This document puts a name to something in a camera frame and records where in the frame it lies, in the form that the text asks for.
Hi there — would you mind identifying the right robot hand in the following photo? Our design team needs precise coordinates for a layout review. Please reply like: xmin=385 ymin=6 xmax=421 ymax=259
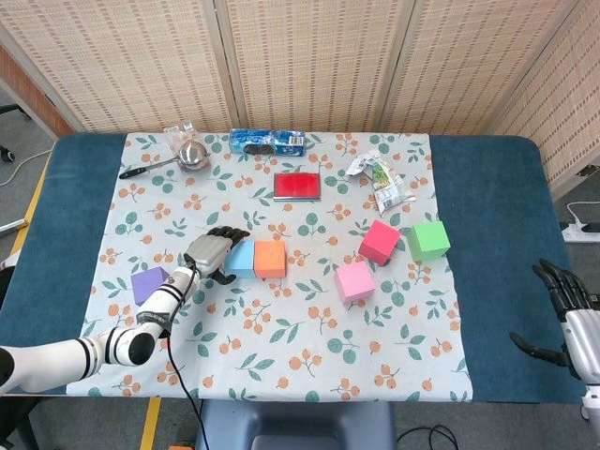
xmin=509 ymin=259 xmax=600 ymax=388

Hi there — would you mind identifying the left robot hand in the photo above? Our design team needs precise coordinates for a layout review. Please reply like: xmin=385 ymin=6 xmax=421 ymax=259
xmin=183 ymin=225 xmax=252 ymax=286

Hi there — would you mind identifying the light blue foam cube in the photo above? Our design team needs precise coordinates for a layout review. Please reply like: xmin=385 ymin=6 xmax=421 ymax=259
xmin=223 ymin=240 xmax=257 ymax=279

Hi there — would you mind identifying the orange foam cube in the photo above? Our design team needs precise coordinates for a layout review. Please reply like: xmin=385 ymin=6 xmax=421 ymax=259
xmin=253 ymin=240 xmax=288 ymax=279

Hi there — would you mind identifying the purple foam cube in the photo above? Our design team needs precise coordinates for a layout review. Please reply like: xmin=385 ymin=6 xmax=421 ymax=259
xmin=130 ymin=266 xmax=173 ymax=307

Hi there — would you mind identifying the pink foam cube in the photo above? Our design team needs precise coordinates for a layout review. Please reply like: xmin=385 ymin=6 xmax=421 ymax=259
xmin=333 ymin=260 xmax=376 ymax=305

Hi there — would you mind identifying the red foam cube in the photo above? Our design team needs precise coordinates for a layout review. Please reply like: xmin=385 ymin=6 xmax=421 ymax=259
xmin=358 ymin=219 xmax=402 ymax=266

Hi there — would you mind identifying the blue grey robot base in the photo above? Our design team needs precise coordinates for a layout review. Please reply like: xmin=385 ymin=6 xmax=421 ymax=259
xmin=195 ymin=400 xmax=398 ymax=450

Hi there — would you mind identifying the red flat case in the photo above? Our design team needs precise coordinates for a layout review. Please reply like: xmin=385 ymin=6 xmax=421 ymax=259
xmin=273 ymin=172 xmax=323 ymax=203

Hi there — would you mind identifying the floral print tablecloth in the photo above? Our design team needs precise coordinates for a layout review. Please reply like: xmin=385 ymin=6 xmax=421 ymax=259
xmin=65 ymin=132 xmax=473 ymax=404

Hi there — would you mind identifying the white power strip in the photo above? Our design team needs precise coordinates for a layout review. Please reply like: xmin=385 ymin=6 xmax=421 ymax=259
xmin=562 ymin=222 xmax=600 ymax=244

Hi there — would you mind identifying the blue cookie package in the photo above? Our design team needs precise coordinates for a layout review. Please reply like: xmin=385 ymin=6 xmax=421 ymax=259
xmin=228 ymin=127 xmax=308 ymax=157

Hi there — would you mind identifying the dark blue table cover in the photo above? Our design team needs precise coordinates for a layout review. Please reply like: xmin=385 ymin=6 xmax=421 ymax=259
xmin=0 ymin=132 xmax=587 ymax=407

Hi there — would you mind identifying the crumpled green white snack bag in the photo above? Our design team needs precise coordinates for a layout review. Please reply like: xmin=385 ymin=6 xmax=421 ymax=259
xmin=346 ymin=149 xmax=417 ymax=218

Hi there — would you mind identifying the green foam cube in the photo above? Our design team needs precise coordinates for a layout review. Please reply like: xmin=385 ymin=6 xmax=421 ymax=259
xmin=405 ymin=220 xmax=452 ymax=263

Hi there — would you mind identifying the bamboo folding screen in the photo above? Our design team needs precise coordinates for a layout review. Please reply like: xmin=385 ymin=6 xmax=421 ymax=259
xmin=0 ymin=0 xmax=600 ymax=188

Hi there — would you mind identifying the black office chair base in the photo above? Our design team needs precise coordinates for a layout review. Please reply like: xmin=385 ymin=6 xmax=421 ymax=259
xmin=0 ymin=103 xmax=32 ymax=164

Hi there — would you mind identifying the steel ladle black handle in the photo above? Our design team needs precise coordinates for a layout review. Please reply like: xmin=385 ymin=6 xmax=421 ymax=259
xmin=118 ymin=141 xmax=210 ymax=181

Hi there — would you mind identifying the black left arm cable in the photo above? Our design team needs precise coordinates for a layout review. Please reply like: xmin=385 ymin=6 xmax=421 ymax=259
xmin=164 ymin=262 xmax=210 ymax=450

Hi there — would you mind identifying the white floor cable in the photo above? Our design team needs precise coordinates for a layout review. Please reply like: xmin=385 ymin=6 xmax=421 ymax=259
xmin=0 ymin=148 xmax=53 ymax=187

